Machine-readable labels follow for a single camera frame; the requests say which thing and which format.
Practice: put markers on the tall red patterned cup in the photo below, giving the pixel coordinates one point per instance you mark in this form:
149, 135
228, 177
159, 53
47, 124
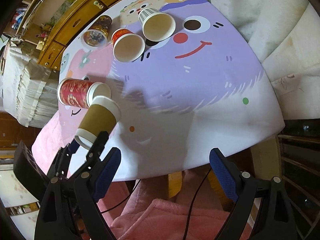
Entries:
81, 93

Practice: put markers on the cartoon printed table mat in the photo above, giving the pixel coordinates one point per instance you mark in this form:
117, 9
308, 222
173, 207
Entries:
202, 88

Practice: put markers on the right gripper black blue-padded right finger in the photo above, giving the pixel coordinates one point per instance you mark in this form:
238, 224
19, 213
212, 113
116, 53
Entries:
274, 219

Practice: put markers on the checkered grey paper cup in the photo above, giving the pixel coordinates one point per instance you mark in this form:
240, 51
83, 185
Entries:
156, 26

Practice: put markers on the pink fleece blanket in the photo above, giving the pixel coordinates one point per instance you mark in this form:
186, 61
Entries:
149, 213

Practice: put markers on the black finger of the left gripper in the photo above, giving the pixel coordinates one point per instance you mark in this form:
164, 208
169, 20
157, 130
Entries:
97, 144

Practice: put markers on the wooden desk with drawers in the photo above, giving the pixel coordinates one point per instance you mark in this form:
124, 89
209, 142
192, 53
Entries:
73, 21

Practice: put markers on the dark patterned paper cup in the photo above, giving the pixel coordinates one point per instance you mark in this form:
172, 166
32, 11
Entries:
97, 34

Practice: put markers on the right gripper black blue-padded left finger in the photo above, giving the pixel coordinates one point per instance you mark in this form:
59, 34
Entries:
67, 200

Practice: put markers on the white floral curtain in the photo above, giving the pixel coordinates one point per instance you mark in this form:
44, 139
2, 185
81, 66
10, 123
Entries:
284, 34

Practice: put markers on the white lace-covered furniture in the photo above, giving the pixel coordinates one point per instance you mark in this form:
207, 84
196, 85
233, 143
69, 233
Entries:
28, 89

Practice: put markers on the tan paper cup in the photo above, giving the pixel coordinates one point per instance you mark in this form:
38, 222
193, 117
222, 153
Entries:
102, 115

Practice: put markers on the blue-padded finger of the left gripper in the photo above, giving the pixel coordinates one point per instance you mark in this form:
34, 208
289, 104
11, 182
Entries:
69, 150

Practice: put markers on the small red paper cup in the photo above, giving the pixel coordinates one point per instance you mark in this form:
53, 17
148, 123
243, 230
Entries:
127, 46

